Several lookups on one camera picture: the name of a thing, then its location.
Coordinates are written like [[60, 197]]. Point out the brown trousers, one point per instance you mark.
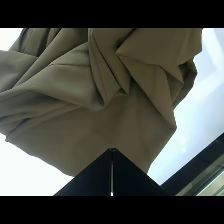
[[100, 93]]

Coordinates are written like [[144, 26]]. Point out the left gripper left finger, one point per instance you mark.
[[91, 180]]

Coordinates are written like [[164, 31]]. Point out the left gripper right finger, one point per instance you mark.
[[133, 180]]

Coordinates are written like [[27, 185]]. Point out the silver frame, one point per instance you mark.
[[204, 180]]

